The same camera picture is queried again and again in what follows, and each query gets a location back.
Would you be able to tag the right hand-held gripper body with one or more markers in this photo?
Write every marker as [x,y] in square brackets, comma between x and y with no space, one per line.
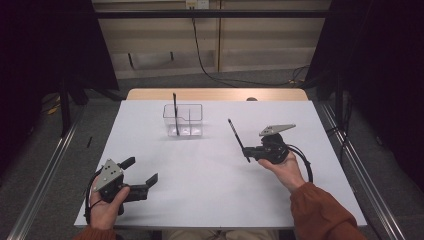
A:
[275,150]

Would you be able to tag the dark round table fitting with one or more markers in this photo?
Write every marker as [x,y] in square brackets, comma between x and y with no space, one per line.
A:
[251,99]

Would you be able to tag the black curtain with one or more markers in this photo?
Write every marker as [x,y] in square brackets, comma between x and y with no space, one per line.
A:
[383,50]
[40,50]

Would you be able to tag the clear plastic organizer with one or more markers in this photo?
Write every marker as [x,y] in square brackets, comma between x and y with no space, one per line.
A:
[193,130]

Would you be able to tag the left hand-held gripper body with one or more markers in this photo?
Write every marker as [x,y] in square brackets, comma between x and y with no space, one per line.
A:
[108,175]

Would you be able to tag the black metal stand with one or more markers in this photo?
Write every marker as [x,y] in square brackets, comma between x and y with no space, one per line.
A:
[65,113]
[339,100]

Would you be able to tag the black horizontal metal bar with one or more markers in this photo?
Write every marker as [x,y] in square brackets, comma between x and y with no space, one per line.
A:
[233,13]

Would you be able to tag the white table sheet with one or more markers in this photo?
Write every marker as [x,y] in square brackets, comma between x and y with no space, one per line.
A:
[206,200]

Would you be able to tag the black cosmetic pencil silver end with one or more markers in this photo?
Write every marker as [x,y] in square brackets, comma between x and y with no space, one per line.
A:
[175,106]

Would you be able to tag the person's right hand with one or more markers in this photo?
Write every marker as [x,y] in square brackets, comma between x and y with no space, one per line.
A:
[288,173]

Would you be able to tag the person's left hand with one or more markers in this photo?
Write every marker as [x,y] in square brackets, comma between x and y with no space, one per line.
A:
[105,216]

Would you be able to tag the black makeup brush silver ferrule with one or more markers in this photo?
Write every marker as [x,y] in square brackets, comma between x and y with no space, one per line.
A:
[236,134]

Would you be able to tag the white wall socket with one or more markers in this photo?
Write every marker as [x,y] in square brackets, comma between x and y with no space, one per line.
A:
[196,4]

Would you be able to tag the small black stick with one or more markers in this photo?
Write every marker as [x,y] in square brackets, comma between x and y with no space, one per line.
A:
[89,142]

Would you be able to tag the aluminium floor rail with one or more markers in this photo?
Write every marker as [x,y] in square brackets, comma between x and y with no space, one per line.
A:
[45,185]
[385,216]

